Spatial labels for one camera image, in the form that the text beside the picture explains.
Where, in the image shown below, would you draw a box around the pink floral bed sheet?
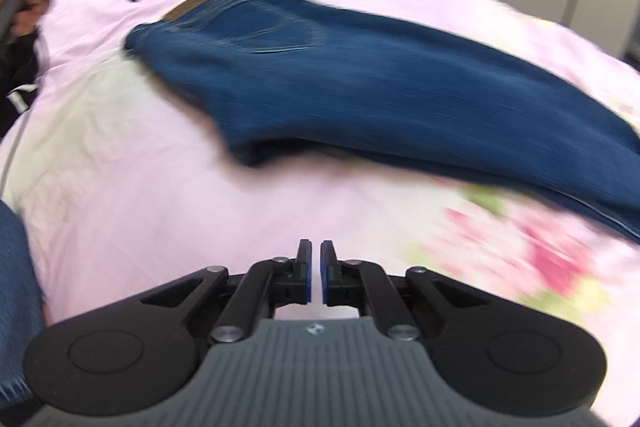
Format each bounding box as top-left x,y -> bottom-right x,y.
0,0 -> 640,427

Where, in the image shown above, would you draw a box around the blue denim pants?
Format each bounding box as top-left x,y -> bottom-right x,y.
124,0 -> 640,244

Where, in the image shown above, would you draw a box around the person's leg in jeans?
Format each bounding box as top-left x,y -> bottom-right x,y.
0,199 -> 47,410

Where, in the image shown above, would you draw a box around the person's left hand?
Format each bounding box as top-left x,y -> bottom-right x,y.
0,0 -> 51,38

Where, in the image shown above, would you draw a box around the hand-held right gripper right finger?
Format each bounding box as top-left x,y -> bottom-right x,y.
320,240 -> 491,342

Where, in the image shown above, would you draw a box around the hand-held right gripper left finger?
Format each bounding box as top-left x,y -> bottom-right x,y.
140,239 -> 314,343

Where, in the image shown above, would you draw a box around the person's black top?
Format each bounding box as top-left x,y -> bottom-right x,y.
0,29 -> 42,142

